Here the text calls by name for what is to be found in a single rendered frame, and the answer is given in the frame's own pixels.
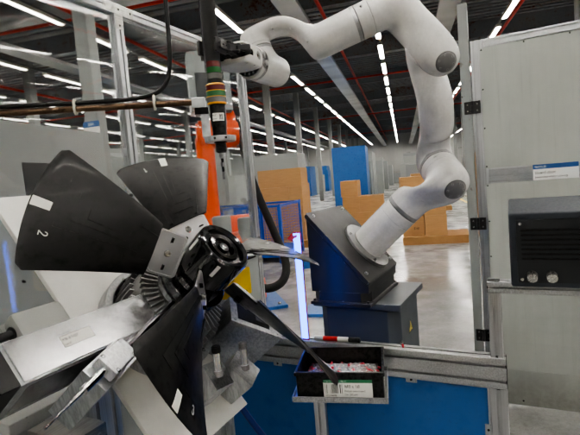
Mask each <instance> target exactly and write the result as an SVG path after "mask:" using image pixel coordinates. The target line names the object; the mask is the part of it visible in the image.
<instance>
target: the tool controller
mask: <svg viewBox="0 0 580 435"><path fill-rule="evenodd" d="M507 215H508V233H509V249H510V267H511V284H512V286H514V287H568V288H580V195H577V196H559V197H543V198H526V199H509V200H508V213H507Z"/></svg>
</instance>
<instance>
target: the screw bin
mask: <svg viewBox="0 0 580 435"><path fill-rule="evenodd" d="M310 348H311V349H312V350H313V351H314V352H315V354H316V355H317V356H318V357H320V358H321V359H322V360H323V361H324V362H325V363H331V362H333V363H341V362H343V363H378V366H380V367H381V368H380V369H379V372H335V374H336V375H337V378H338V385H335V384H333V383H332V382H331V380H330V379H329V377H328V376H327V375H326V373H325V372H308V370H309V367H310V366H311V364H312V363H317V362H316V361H315V359H314V358H313V357H312V356H311V354H310V353H308V352H307V351H305V350H304V351H303V353H302V355H301V358H300V360H299V363H298V365H297V367H296V370H295V371H294V372H293V375H294V376H296V382H297V392H298V396H308V397H363V398H385V392H384V390H385V382H384V376H385V373H384V347H383V346H378V347H310Z"/></svg>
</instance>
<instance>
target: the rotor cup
mask: <svg viewBox="0 0 580 435"><path fill-rule="evenodd" d="M197 238H198V241H197V242H196V244H195V245H194V246H193V247H192V248H191V250H189V248H190V247H191V245H192V244H193V243H194V242H195V240H196V239H197ZM220 243H225V244H226V245H227V246H228V248H229V250H228V251H224V250H222V249H221V248H220ZM247 263H248V255H247V252H246V249H245V248H244V247H243V245H242V243H241V242H240V241H239V240H238V239H237V237H235V236H234V235H233V234H232V233H230V232H229V231H228V230H226V229H224V228H222V227H219V226H216V225H206V226H205V227H203V228H202V229H201V230H200V231H199V232H198V233H197V235H196V236H195V237H194V238H193V239H192V240H191V241H190V242H189V243H188V245H187V246H186V248H185V251H184V254H183V256H182V258H181V261H180V265H179V267H178V269H177V272H176V275H175V276H174V278H173V279H170V278H167V277H164V276H162V279H163V282H164V284H165V287H166V288H167V290H168V292H170V294H171V295H172V296H173V297H174V298H175V299H176V300H177V301H179V302H180V301H181V300H182V299H183V298H184V297H185V296H186V295H187V294H188V293H189V292H190V291H191V290H192V287H193V283H194V280H195V276H196V273H197V270H198V268H199V270H201V271H202V274H203V279H204V284H205V294H206V307H207V310H205V311H206V312H207V311H210V310H212V309H214V308H215V307H216V306H217V305H218V304H219V303H220V302H221V300H222V299H223V296H224V289H225V288H226V287H227V286H228V285H229V284H230V283H231V282H232V281H233V280H234V279H235V278H236V277H237V276H238V275H239V274H240V273H241V272H242V271H243V269H244V268H245V267H246V265H247ZM217 266H219V267H220V269H219V270H218V271H217V272H216V273H215V274H214V275H213V276H212V277H210V274H211V272H212V271H213V270H214V269H215V268H216V267H217Z"/></svg>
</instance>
